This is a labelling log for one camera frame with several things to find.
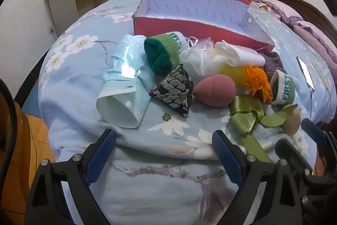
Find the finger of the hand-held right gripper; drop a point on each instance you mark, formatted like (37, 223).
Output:
(312, 130)
(293, 151)

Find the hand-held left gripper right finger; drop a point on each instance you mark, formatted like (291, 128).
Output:
(226, 156)

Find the wall socket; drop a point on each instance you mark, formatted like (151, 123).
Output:
(51, 30)

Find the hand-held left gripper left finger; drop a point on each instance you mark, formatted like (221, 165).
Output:
(101, 157)

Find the green satin ribbon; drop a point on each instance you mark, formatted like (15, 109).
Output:
(242, 114)

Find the smartphone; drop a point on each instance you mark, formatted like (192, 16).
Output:
(305, 72)

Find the yellow sponge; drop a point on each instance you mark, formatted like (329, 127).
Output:
(234, 74)

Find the pale yellow strip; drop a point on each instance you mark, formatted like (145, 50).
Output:
(320, 73)

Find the pink makeup sponge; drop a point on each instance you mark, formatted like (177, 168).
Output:
(213, 90)

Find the white waffle towel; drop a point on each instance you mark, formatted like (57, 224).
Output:
(244, 55)

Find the purple knitted sock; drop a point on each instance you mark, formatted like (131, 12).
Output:
(273, 63)

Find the pink frilled pillow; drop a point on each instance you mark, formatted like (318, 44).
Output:
(316, 37)

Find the black wave-patterned pouch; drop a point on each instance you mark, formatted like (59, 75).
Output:
(173, 90)

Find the purple frilled pillow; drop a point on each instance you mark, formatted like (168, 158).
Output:
(279, 11)

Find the green white wristband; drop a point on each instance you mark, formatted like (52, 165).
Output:
(160, 53)
(284, 88)

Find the pink cardboard box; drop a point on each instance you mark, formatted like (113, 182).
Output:
(184, 3)

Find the cartoon print cloth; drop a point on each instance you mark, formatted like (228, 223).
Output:
(259, 6)

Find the beige powder puff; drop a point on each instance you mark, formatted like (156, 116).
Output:
(292, 123)

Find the beige shelf unit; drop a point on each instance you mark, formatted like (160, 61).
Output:
(63, 1)

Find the dark wooden headboard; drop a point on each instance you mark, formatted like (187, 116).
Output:
(302, 3)

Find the blue face mask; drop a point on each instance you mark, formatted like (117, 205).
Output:
(118, 88)

